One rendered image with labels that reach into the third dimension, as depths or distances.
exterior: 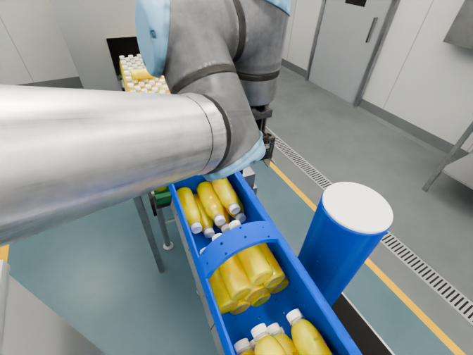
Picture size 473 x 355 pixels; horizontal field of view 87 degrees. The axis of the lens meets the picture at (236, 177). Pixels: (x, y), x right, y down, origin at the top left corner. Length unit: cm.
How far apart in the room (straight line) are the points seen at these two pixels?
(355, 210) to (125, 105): 102
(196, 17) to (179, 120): 16
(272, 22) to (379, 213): 92
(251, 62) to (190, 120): 21
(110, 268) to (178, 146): 203
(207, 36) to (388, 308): 210
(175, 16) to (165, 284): 185
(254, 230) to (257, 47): 47
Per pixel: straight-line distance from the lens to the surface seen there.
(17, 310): 107
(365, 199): 119
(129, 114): 19
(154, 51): 33
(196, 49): 32
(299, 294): 85
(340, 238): 111
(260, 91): 43
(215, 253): 70
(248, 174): 142
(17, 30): 504
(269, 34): 40
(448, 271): 266
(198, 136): 23
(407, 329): 222
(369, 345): 189
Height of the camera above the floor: 180
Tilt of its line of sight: 42 degrees down
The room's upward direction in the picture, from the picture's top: 3 degrees clockwise
